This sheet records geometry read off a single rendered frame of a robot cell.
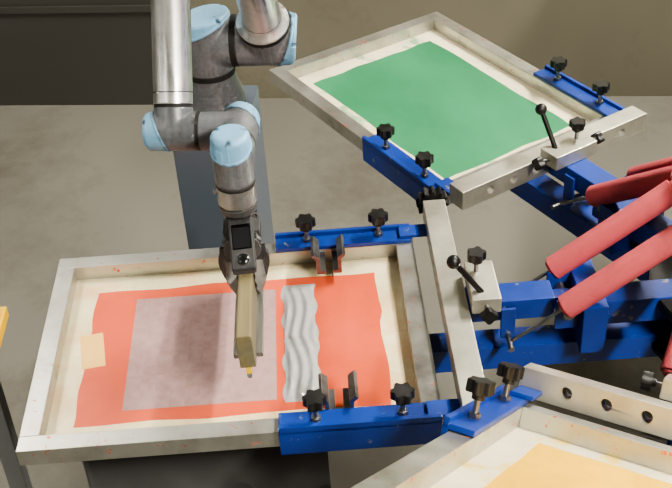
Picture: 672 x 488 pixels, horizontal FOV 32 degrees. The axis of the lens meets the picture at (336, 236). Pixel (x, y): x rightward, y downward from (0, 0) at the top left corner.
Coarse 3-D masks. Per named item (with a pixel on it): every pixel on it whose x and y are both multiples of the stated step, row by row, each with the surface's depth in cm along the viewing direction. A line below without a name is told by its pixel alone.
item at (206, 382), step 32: (128, 352) 240; (160, 352) 240; (192, 352) 239; (224, 352) 239; (320, 352) 237; (352, 352) 237; (384, 352) 236; (96, 384) 233; (128, 384) 233; (160, 384) 232; (192, 384) 232; (224, 384) 231; (256, 384) 231; (384, 384) 229; (96, 416) 226; (128, 416) 225; (160, 416) 225; (192, 416) 224; (224, 416) 224
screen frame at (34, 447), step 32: (96, 256) 262; (128, 256) 261; (160, 256) 260; (192, 256) 260; (288, 256) 260; (352, 256) 261; (384, 256) 261; (64, 288) 253; (416, 288) 246; (64, 320) 245; (416, 320) 238; (416, 352) 230; (32, 384) 229; (416, 384) 227; (32, 416) 222; (32, 448) 215; (64, 448) 215; (96, 448) 215; (128, 448) 216; (160, 448) 216; (192, 448) 216; (224, 448) 217
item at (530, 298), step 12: (504, 288) 237; (516, 288) 237; (528, 288) 237; (540, 288) 236; (468, 300) 235; (504, 300) 234; (516, 300) 234; (528, 300) 234; (540, 300) 234; (552, 300) 234; (516, 312) 235; (528, 312) 236; (540, 312) 236; (552, 312) 236
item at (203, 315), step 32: (192, 288) 256; (224, 288) 256; (320, 288) 254; (352, 288) 253; (96, 320) 249; (128, 320) 249; (160, 320) 248; (192, 320) 247; (224, 320) 247; (320, 320) 245; (352, 320) 245
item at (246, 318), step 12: (240, 276) 228; (252, 276) 229; (240, 288) 225; (252, 288) 226; (240, 300) 222; (252, 300) 223; (240, 312) 219; (252, 312) 220; (240, 324) 216; (252, 324) 218; (240, 336) 213; (252, 336) 215; (240, 348) 215; (252, 348) 215; (240, 360) 216; (252, 360) 216
